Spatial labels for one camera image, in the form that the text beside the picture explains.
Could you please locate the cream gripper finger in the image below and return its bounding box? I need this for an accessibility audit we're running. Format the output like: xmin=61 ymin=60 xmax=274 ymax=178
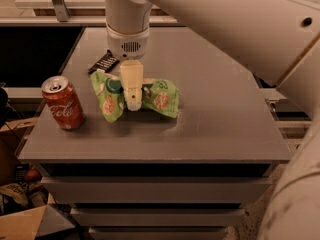
xmin=120 ymin=60 xmax=143 ymax=111

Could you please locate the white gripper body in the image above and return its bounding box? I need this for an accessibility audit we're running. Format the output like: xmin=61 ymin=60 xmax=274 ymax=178
xmin=107 ymin=27 xmax=150 ymax=60

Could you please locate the green rice chip bag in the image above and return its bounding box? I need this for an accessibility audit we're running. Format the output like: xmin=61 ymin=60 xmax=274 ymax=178
xmin=90 ymin=70 xmax=179 ymax=123

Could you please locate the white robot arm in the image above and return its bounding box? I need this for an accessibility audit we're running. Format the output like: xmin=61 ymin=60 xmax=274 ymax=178
xmin=106 ymin=0 xmax=320 ymax=240

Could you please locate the red coke can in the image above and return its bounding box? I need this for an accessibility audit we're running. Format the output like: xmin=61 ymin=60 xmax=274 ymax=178
xmin=41 ymin=76 xmax=85 ymax=130

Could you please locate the black chocolate bar wrapper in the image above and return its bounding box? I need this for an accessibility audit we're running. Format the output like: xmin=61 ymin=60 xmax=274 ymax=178
xmin=88 ymin=50 xmax=119 ymax=74

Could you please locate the grey drawer cabinet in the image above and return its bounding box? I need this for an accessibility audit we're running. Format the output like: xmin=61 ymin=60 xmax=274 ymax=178
xmin=20 ymin=27 xmax=290 ymax=240

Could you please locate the cardboard box left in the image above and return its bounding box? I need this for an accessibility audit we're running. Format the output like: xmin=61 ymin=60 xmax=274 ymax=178
xmin=0 ymin=118 xmax=75 ymax=240

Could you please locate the metal railing frame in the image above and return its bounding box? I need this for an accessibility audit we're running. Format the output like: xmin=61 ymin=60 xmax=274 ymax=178
xmin=0 ymin=0 xmax=183 ymax=28

